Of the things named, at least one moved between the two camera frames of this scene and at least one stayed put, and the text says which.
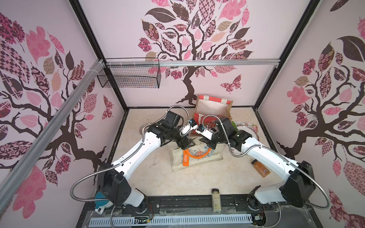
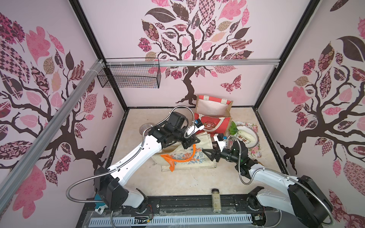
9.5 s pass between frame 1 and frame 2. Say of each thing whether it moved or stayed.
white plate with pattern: stayed
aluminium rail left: stayed
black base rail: stayed
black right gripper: moved
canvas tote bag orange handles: moved
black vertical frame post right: stayed
